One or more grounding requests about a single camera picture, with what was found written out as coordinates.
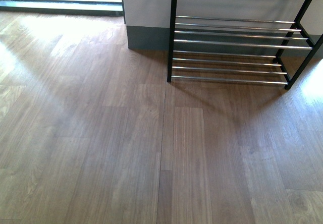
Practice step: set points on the black metal shoe rack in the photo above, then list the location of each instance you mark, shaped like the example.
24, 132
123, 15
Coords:
262, 42

